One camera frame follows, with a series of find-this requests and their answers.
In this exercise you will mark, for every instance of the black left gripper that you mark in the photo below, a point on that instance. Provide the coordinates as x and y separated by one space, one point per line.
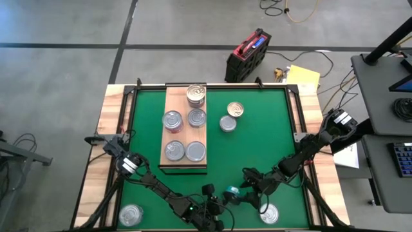
214 209

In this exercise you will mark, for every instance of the yellow plug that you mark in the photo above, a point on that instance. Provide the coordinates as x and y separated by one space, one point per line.
278 74

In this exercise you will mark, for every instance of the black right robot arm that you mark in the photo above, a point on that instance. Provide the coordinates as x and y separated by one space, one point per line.
309 151

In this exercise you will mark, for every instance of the grey desk top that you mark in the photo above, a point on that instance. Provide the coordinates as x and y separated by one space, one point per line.
376 96
383 187

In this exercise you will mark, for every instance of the black pole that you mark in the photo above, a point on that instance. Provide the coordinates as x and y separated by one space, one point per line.
389 42

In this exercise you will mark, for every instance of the teal label tuna can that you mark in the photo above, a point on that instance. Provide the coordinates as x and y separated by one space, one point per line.
174 150
232 192

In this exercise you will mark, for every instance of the black aluminium table frame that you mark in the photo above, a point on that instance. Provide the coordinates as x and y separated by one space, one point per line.
225 87

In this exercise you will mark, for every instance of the yellow paper pad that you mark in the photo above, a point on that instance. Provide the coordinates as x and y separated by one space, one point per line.
302 77

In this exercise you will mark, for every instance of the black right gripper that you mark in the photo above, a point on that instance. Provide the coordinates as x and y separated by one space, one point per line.
262 185

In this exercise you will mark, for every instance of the green table mat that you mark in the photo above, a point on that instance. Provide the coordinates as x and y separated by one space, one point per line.
225 154

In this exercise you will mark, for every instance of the red label can silver lid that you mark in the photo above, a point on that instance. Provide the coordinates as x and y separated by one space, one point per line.
176 131
172 120

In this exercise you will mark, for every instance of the green label can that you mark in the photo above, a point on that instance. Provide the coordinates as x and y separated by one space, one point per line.
197 118

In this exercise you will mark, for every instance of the wooden board tray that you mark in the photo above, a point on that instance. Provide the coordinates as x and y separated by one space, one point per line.
175 96

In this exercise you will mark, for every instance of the blue white label can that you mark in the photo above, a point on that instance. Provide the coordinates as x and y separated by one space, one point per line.
132 214

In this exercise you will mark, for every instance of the tablet screen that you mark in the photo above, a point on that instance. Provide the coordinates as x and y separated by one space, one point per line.
404 85

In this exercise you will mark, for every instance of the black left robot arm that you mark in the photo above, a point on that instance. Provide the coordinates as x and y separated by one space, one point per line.
161 190

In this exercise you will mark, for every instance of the white paper sheet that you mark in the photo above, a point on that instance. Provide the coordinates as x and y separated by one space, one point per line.
349 158

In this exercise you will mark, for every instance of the red black tool case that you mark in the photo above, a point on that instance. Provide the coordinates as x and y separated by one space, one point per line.
246 61

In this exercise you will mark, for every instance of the black keyboard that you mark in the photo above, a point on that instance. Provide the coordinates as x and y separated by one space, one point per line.
402 159

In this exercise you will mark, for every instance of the grey metal stand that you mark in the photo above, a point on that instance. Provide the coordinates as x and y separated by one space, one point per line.
22 154

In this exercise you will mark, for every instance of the plain grey lid can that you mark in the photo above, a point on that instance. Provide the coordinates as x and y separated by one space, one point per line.
228 124

